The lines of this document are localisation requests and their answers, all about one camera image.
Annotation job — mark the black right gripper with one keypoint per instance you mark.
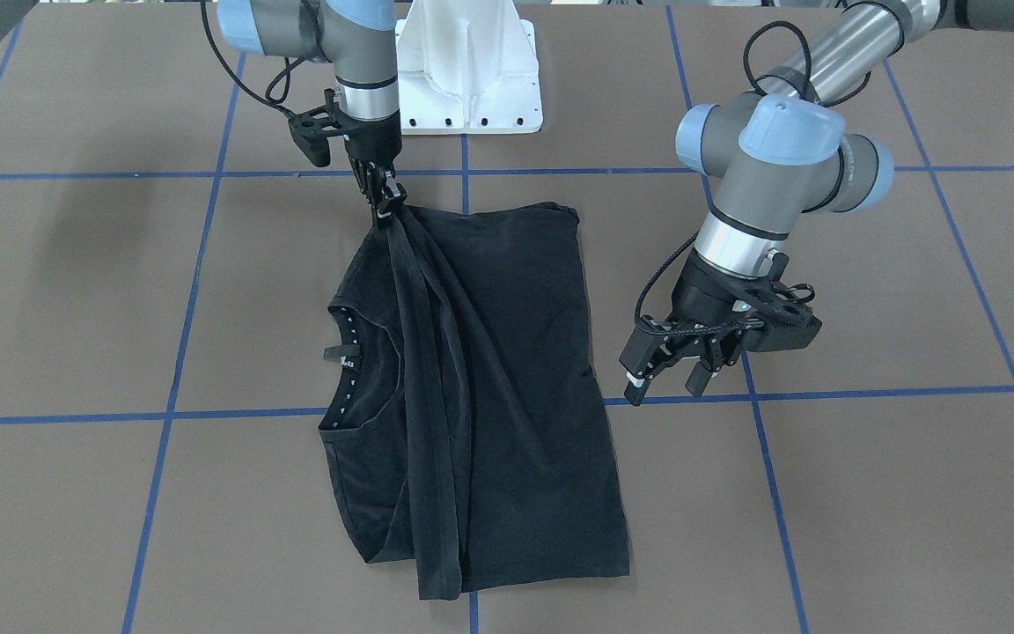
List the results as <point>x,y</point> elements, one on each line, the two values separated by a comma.
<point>374,143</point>

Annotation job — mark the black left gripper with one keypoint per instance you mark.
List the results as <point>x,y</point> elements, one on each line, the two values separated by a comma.
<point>702,298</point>

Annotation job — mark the black graphic t-shirt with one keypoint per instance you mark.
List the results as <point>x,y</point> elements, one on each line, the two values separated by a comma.
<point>467,433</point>

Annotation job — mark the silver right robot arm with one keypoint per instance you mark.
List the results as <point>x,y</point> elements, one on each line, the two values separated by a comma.
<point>359,38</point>

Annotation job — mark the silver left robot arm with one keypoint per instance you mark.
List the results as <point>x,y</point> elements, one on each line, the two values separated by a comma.
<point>779,151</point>

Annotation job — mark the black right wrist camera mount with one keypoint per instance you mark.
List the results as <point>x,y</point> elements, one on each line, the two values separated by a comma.
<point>313,130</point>

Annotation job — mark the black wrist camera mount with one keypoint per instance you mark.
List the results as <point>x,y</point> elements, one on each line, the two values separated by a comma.
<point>313,130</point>
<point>786,320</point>

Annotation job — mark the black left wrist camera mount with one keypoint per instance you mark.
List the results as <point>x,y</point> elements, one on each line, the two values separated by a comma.
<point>786,320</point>

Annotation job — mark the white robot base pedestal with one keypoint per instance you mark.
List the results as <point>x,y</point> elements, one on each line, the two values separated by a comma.
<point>468,67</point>

